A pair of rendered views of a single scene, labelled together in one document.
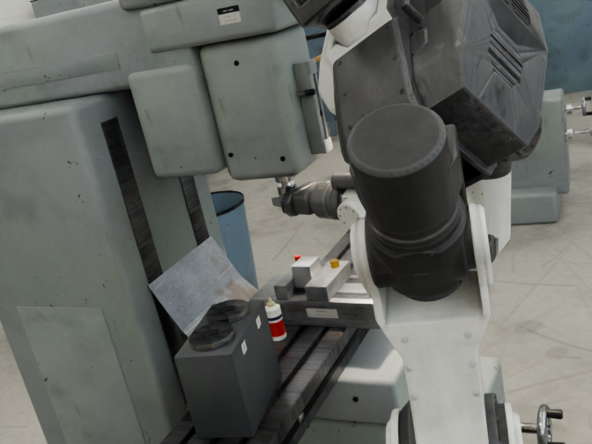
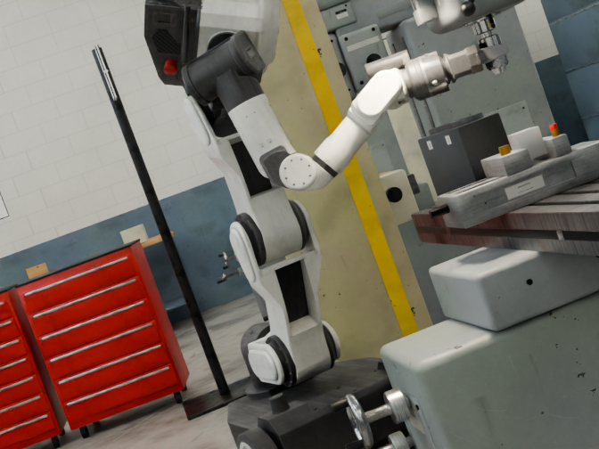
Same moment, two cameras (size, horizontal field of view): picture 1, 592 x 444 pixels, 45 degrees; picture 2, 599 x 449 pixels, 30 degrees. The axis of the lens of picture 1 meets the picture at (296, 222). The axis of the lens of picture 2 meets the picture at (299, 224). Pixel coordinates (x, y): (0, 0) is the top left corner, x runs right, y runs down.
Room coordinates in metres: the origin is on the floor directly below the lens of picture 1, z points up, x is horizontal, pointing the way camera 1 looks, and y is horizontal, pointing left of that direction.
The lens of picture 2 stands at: (3.22, -1.81, 1.18)
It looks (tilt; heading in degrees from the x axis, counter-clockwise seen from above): 4 degrees down; 143
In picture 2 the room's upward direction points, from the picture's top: 20 degrees counter-clockwise
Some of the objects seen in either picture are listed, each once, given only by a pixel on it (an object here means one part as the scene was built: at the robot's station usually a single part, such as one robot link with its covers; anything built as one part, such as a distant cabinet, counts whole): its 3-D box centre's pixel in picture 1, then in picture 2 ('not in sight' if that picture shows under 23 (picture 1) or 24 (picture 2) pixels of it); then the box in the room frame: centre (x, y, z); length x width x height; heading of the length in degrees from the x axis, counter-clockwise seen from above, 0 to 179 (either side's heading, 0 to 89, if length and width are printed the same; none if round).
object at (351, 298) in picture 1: (321, 292); (522, 175); (1.64, -0.03, 0.97); 0.35 x 0.15 x 0.11; 59
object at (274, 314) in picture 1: (274, 317); not in sight; (1.56, 0.10, 0.97); 0.04 x 0.04 x 0.11
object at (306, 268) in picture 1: (307, 272); (527, 144); (1.66, 0.00, 1.03); 0.06 x 0.05 x 0.06; 149
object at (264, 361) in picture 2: not in sight; (294, 351); (0.76, -0.12, 0.68); 0.21 x 0.20 x 0.13; 164
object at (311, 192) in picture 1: (317, 200); (451, 69); (1.58, -0.06, 1.23); 0.13 x 0.12 x 0.10; 134
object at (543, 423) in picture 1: (529, 427); (374, 414); (1.41, -0.44, 0.62); 0.16 x 0.12 x 0.12; 62
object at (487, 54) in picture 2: not in sight; (493, 53); (1.67, -0.02, 1.23); 0.06 x 0.02 x 0.03; 44
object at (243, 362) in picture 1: (231, 364); (468, 159); (1.30, 0.19, 1.02); 0.22 x 0.12 x 0.20; 162
